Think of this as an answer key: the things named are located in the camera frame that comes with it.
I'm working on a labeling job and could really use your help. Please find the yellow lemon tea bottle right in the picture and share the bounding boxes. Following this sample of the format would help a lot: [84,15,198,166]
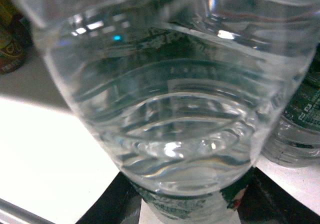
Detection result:
[0,0,33,75]

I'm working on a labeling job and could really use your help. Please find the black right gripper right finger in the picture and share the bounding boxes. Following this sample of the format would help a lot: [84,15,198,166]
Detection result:
[237,168,320,224]

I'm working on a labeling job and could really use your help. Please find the water bottle green label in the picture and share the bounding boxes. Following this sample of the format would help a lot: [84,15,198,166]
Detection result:
[12,0,320,224]
[262,58,320,168]

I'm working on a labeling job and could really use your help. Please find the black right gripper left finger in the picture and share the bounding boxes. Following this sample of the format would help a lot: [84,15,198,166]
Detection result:
[79,172,142,224]

